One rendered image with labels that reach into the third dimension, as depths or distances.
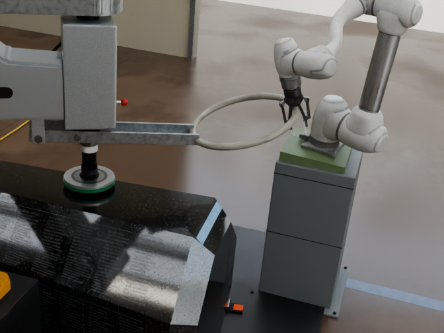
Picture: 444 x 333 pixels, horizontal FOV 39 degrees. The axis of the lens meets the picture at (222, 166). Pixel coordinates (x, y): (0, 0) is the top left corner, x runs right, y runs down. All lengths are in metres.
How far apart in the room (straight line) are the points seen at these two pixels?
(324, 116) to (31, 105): 1.41
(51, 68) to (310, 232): 1.57
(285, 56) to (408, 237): 2.08
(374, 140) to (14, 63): 1.62
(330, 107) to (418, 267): 1.37
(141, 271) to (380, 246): 2.11
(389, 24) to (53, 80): 1.44
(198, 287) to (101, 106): 0.79
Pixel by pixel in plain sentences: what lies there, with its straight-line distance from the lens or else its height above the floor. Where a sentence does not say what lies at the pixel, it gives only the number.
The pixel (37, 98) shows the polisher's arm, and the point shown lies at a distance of 2.50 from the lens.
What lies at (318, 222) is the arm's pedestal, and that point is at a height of 0.51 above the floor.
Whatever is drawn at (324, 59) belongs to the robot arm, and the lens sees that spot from 2.51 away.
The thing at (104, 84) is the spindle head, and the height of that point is 1.31.
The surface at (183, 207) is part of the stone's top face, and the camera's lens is 2.62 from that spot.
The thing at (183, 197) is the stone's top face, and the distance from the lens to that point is 2.69.
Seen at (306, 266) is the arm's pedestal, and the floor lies 0.24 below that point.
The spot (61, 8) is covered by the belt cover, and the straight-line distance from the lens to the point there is 2.40.
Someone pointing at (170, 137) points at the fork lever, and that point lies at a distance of 2.65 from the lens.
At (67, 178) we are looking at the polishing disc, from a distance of 2.73.
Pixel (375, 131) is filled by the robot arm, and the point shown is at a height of 1.05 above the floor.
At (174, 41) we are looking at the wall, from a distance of 7.64.
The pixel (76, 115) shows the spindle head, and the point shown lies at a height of 1.19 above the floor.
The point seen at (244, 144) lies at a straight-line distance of 2.55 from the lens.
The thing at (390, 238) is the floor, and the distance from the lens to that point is 4.30.
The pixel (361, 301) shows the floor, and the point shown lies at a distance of 3.65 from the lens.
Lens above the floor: 2.11
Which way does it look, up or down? 26 degrees down
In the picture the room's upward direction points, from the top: 5 degrees clockwise
